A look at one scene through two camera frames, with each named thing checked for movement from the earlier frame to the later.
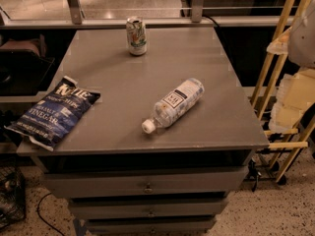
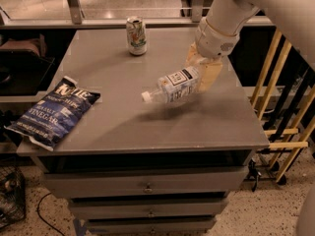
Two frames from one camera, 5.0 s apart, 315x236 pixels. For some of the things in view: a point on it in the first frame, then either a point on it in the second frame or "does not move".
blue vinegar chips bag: x=54 y=114 does not move
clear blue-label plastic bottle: x=175 y=104 to x=173 y=87
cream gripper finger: x=280 y=45 to x=194 y=57
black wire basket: x=12 y=197 does not move
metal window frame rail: x=76 y=19 does not move
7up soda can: x=137 y=35 does not move
